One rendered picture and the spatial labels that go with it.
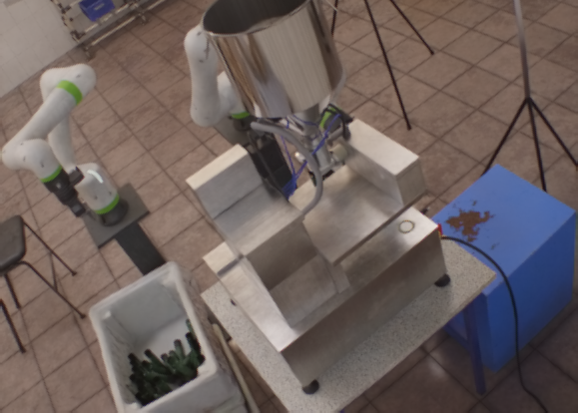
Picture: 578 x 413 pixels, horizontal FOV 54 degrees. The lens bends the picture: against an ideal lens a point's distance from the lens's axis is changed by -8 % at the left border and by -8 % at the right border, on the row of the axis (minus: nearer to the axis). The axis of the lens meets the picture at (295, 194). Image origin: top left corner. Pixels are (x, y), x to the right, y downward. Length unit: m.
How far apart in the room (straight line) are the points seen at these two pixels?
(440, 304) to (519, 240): 0.47
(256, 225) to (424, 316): 0.69
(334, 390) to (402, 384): 0.84
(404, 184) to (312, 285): 0.37
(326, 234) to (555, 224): 1.02
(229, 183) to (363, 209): 0.36
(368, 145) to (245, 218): 0.38
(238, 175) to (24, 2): 5.56
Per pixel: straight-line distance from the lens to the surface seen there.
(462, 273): 2.01
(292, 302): 1.64
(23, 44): 7.01
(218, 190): 1.54
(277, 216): 1.49
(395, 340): 1.91
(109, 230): 2.51
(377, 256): 1.76
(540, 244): 2.26
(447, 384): 2.65
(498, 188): 2.45
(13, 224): 3.60
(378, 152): 1.59
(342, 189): 1.69
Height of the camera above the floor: 2.37
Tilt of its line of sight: 41 degrees down
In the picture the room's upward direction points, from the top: 25 degrees counter-clockwise
